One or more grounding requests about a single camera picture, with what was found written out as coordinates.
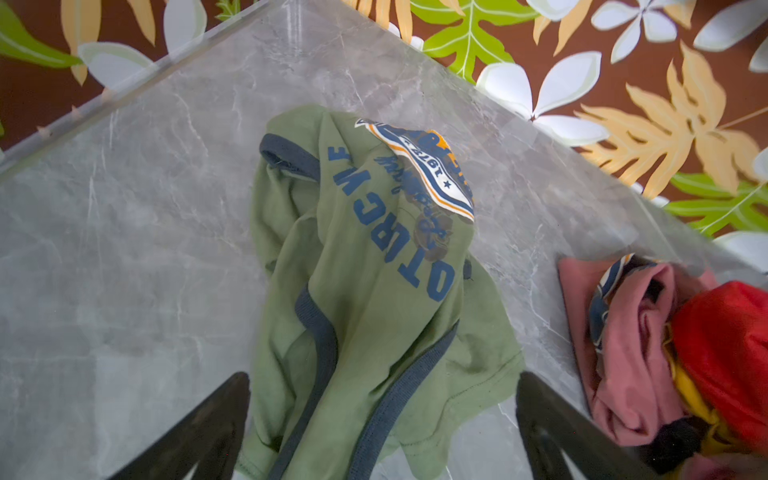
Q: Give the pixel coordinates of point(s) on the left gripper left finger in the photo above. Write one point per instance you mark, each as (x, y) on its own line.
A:
(203, 445)

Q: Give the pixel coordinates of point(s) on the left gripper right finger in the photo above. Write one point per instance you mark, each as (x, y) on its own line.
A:
(555, 434)

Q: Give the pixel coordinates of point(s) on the green printed t-shirt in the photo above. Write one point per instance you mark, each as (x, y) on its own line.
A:
(380, 331)

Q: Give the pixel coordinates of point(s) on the maroon pink cloth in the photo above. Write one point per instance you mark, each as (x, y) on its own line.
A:
(617, 312)

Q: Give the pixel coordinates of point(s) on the black cloth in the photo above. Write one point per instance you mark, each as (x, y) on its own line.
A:
(674, 443)

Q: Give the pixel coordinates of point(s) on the yellow cloth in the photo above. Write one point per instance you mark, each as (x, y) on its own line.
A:
(716, 437)

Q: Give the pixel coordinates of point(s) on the red cloth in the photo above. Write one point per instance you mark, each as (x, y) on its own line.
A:
(720, 337)

